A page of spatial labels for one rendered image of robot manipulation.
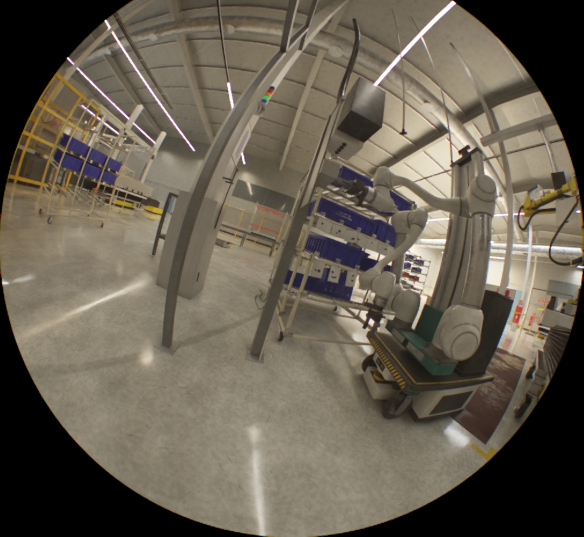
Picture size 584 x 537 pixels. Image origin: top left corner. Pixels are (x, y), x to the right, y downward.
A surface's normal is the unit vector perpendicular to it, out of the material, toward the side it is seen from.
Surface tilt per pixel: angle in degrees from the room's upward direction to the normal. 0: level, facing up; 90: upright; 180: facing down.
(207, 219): 90
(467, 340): 100
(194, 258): 90
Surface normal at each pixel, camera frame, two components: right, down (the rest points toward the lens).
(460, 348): -0.64, -0.11
